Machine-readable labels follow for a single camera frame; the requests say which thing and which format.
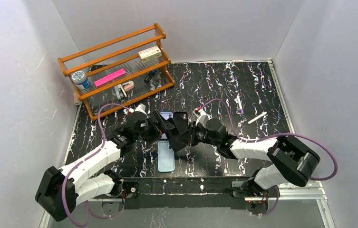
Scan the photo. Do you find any lavender phone case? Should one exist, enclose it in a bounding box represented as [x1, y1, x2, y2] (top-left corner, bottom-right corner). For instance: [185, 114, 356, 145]
[159, 112, 173, 120]

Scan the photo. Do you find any light blue phone case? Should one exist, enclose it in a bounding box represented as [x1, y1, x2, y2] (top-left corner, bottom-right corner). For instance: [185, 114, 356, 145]
[157, 141, 175, 173]

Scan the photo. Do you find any black phone case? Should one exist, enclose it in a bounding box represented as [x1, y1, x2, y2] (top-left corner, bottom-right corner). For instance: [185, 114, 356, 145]
[173, 112, 188, 126]

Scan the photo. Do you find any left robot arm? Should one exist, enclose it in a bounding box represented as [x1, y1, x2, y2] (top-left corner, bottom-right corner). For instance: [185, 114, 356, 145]
[35, 108, 174, 222]

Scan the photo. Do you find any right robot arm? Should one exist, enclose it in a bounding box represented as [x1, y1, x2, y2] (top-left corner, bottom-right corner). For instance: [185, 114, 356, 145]
[166, 112, 320, 191]

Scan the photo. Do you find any pink teal stapler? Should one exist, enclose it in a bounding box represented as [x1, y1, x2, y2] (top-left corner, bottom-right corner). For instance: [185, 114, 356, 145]
[114, 81, 135, 100]

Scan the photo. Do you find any dark marker pen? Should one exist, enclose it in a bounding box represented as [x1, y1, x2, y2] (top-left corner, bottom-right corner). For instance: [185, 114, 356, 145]
[144, 70, 156, 83]

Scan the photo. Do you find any white pen with purple tip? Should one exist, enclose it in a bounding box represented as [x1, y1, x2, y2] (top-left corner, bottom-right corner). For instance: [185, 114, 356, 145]
[236, 95, 244, 114]

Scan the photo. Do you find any pink flat bar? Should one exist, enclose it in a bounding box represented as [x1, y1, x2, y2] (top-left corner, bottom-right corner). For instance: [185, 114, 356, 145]
[94, 68, 126, 87]

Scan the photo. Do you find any orange wooden shelf rack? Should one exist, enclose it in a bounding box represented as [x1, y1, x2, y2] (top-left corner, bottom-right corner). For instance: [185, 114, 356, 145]
[58, 23, 175, 121]

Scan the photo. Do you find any white small box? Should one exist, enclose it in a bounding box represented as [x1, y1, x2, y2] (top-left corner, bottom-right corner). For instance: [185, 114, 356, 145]
[138, 46, 162, 62]

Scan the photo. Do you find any white marker pen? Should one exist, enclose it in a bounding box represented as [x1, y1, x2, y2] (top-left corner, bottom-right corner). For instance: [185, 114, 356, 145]
[247, 112, 267, 125]

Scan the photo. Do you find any blue white jar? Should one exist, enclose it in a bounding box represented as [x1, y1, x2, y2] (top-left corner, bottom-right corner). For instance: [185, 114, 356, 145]
[70, 71, 90, 90]

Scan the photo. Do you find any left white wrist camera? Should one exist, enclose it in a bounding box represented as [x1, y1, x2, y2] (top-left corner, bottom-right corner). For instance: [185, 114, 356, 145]
[128, 104, 148, 119]

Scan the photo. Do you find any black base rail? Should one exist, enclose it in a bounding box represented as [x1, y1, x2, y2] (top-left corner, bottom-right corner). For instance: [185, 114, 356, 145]
[101, 176, 269, 218]

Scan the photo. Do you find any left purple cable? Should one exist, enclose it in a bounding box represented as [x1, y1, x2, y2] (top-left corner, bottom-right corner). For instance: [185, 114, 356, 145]
[61, 103, 134, 228]

